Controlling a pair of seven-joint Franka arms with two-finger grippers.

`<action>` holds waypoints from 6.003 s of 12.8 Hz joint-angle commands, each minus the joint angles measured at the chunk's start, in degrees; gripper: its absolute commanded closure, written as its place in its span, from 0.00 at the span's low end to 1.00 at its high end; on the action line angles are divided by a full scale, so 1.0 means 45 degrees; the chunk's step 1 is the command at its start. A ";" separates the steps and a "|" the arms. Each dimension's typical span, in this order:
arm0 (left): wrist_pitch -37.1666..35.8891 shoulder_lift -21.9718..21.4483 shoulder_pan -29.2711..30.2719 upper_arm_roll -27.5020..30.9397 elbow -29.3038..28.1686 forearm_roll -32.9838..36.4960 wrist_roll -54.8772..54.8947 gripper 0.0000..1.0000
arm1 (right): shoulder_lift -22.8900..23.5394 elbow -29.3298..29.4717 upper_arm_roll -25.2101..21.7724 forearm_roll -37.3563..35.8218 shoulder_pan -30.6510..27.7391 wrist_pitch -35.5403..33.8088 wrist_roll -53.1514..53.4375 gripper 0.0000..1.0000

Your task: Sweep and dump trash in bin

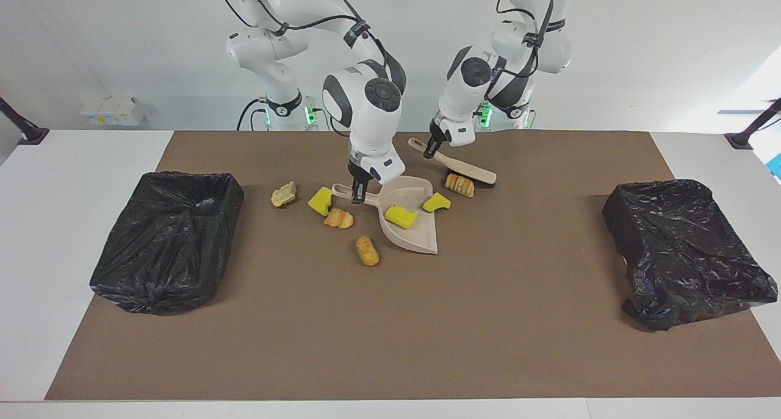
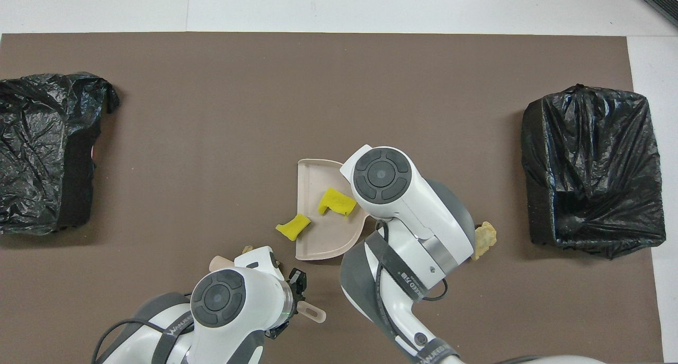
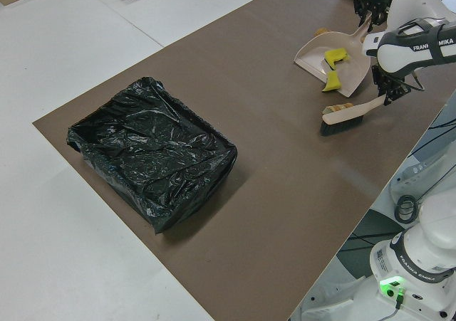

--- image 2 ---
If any notched yellow sponge block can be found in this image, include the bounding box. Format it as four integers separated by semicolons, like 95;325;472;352
318;188;358;217

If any open black bag-lined bin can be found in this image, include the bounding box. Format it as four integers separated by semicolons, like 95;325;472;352
521;84;667;260

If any pale bread chunk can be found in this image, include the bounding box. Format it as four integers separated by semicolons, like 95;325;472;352
473;221;498;261

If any curved yellow sponge piece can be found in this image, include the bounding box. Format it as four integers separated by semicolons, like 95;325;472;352
275;214;311;242

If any black bag-covered bin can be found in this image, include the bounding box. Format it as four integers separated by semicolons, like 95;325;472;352
0;72;120;236

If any brown table mat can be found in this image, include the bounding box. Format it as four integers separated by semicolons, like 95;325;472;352
0;33;665;364

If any beige plastic dustpan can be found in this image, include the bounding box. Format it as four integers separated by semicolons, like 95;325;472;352
295;159;369;261

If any beige hand brush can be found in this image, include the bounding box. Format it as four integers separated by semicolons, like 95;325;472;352
209;255;327;324

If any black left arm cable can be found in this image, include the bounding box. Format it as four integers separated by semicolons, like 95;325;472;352
95;319;197;364

